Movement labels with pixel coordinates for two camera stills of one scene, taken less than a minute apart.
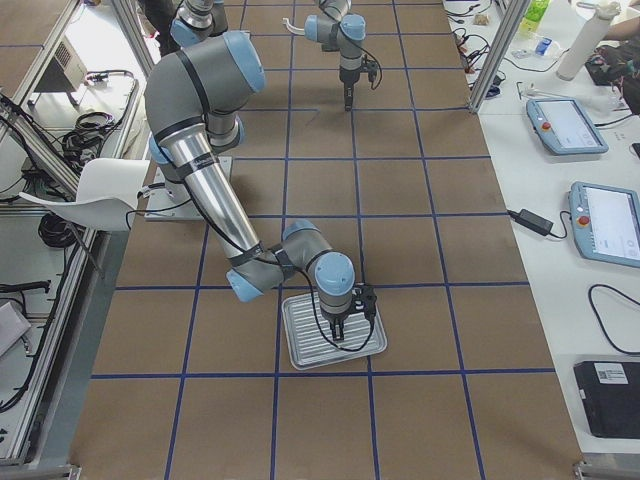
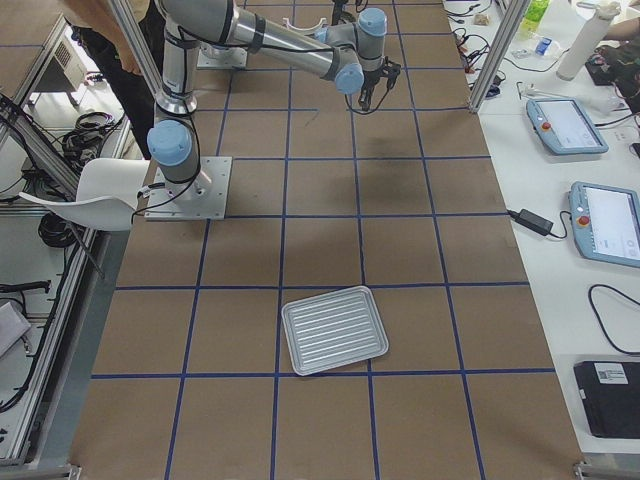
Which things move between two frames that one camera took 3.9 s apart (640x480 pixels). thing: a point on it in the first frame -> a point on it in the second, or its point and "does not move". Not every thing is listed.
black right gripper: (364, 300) -> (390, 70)
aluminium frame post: (513, 12) does not move
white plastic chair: (108, 192) does not move
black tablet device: (610, 395) does not move
